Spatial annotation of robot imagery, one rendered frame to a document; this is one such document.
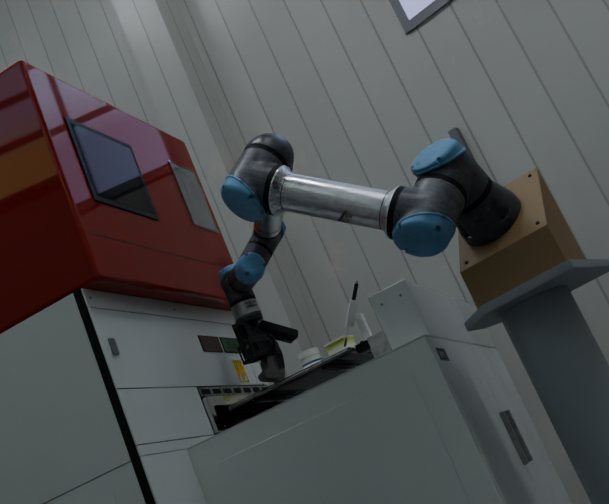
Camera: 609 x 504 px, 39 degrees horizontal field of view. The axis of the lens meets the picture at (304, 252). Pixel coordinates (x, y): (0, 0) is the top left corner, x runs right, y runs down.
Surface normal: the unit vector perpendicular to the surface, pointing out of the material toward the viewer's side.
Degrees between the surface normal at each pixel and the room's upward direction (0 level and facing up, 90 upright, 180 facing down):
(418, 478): 90
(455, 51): 90
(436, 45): 90
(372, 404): 90
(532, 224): 46
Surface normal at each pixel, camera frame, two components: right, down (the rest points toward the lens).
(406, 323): -0.36, -0.13
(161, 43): -0.58, 0.00
